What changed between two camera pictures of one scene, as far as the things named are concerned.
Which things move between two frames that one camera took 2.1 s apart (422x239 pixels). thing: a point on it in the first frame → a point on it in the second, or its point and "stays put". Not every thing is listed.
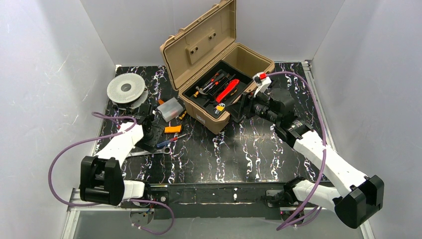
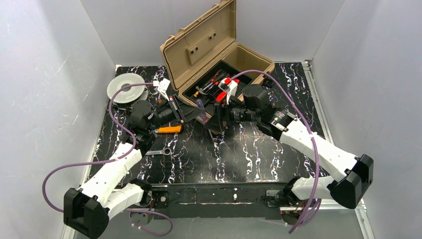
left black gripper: [153, 136] → [178, 109]
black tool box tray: [218, 87] stays put
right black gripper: [247, 106] → [223, 114]
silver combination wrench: [166, 150] stays put
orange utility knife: [176, 129] stays put
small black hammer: [200, 90] stays put
